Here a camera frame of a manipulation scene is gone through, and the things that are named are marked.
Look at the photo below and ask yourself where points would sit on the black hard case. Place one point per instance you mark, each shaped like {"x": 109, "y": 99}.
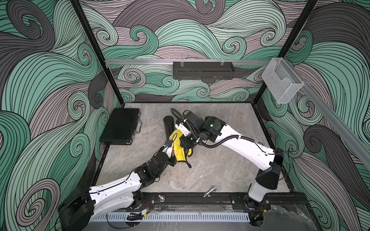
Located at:
{"x": 122, "y": 126}

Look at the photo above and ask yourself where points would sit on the silver bolt on rail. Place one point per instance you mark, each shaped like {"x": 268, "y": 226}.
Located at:
{"x": 207, "y": 194}

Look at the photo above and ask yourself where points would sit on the white slotted cable duct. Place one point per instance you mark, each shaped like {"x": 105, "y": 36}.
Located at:
{"x": 179, "y": 217}

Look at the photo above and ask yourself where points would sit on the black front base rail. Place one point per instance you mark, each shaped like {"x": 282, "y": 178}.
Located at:
{"x": 233, "y": 198}

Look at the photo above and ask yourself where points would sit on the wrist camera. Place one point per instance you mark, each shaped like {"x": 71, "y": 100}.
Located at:
{"x": 168, "y": 148}
{"x": 182, "y": 126}

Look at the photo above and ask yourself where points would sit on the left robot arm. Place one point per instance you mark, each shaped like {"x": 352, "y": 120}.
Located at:
{"x": 85, "y": 203}

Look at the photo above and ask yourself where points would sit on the yellow grey cleaning cloth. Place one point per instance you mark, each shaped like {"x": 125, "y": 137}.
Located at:
{"x": 181, "y": 153}

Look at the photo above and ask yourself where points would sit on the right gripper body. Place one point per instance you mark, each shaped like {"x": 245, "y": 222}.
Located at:
{"x": 192, "y": 139}

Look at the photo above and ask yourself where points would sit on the black thermos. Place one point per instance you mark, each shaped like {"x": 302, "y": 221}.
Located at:
{"x": 168, "y": 122}

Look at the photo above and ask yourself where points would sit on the silver knob on rail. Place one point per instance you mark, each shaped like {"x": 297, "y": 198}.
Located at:
{"x": 162, "y": 198}

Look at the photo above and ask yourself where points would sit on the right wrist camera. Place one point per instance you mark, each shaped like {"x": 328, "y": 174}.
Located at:
{"x": 182, "y": 126}

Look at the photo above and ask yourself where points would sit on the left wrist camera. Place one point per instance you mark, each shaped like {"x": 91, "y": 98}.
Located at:
{"x": 168, "y": 148}

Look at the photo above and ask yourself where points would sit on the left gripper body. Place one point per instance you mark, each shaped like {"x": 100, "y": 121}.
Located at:
{"x": 171, "y": 161}

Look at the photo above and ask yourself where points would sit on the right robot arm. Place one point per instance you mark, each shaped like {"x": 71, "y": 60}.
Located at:
{"x": 213, "y": 132}

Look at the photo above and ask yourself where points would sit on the clear acrylic wall holder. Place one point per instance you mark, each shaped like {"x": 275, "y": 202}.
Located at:
{"x": 282, "y": 80}

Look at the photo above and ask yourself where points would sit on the black wall shelf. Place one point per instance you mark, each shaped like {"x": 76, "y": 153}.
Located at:
{"x": 202, "y": 70}

